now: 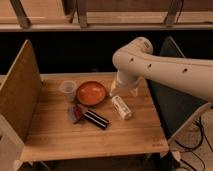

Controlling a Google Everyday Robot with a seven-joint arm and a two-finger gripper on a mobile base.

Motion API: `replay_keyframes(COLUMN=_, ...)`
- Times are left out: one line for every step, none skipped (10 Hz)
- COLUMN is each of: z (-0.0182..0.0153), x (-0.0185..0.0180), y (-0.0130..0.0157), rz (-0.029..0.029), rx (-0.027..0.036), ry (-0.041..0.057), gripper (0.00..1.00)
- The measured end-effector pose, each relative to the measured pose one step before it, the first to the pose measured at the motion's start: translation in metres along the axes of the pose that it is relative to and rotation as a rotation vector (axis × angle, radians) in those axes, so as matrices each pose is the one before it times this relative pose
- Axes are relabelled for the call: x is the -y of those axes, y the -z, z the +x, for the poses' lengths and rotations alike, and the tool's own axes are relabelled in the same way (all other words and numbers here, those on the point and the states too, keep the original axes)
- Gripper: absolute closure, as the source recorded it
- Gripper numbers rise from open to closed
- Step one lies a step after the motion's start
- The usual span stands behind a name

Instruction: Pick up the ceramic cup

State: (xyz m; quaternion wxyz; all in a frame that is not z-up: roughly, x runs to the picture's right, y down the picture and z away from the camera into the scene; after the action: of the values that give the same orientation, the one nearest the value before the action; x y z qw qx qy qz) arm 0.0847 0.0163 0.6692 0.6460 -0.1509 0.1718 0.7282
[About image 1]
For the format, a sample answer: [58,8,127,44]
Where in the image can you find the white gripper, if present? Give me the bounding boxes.
[109,79,139,97]

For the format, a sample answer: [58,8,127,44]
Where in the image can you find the wooden background shelf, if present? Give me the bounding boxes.
[0,0,213,32]

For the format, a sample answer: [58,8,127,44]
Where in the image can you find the right dark side panel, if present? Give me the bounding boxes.
[147,35,212,140]

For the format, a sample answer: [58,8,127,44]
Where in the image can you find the translucent ceramic cup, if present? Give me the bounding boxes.
[59,80,77,101]

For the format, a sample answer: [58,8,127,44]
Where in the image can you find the white cylindrical bottle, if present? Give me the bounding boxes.
[111,95,132,120]

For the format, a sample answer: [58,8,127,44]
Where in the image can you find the red grey small packet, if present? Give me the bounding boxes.
[68,105,82,124]

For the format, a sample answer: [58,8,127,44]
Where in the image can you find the left wooden side panel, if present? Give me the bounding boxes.
[0,40,42,143]

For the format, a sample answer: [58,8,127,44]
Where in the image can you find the black white striped box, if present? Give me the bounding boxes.
[83,110,109,130]

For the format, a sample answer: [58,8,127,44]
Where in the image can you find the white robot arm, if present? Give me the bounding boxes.
[112,37,213,103]

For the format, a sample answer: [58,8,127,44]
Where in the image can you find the orange bowl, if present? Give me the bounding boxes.
[76,81,107,106]

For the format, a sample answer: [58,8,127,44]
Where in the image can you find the black floor cables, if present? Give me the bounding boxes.
[174,115,213,171]

